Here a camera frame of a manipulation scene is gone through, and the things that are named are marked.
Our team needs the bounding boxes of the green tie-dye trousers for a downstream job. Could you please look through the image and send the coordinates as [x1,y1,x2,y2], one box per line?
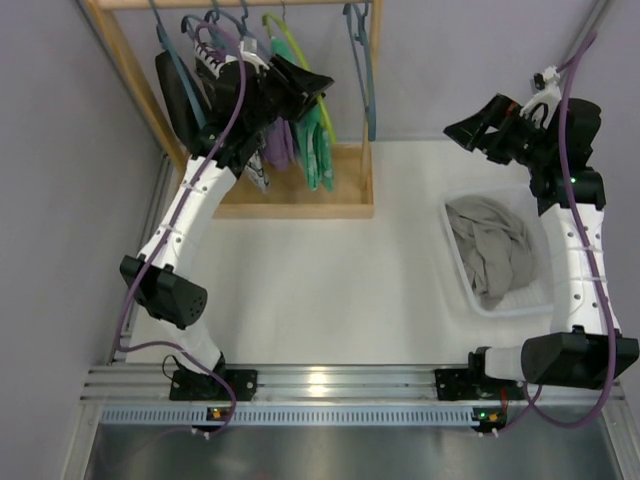
[269,38,337,193]

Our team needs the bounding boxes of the lime green hanger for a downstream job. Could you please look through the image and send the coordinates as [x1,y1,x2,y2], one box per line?
[262,13,337,145]

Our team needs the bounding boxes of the grey trousers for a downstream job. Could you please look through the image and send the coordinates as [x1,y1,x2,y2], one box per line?
[445,195,537,310]

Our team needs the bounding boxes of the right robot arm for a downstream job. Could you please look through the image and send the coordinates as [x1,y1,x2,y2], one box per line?
[444,94,639,390]

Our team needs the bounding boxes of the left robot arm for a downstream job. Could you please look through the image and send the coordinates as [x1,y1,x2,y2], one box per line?
[119,53,334,400]

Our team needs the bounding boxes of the purple trousers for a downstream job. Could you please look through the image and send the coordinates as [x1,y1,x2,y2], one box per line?
[198,31,295,171]

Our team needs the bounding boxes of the black and white patterned trousers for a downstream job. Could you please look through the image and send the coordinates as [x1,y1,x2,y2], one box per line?
[194,42,270,194]

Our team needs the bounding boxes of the wooden clothes rack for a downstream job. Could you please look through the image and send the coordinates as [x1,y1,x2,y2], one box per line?
[81,1,374,219]

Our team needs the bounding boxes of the white plastic basket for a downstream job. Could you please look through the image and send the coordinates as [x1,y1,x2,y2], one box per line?
[439,184,553,318]

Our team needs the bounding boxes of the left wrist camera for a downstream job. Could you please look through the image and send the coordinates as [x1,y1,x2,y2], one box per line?
[239,37,269,71]

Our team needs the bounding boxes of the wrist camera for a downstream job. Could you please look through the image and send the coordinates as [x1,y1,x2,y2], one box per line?
[239,37,269,71]
[520,66,562,128]

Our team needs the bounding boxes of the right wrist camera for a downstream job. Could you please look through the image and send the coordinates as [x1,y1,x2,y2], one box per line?
[520,66,562,128]

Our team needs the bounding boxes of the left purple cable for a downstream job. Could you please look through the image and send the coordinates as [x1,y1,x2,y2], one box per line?
[113,22,249,437]

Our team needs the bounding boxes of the grey slotted cable duct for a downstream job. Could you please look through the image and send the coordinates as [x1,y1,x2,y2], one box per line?
[100,405,480,427]

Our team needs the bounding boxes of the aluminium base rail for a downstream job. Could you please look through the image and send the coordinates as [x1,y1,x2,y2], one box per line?
[79,363,626,402]

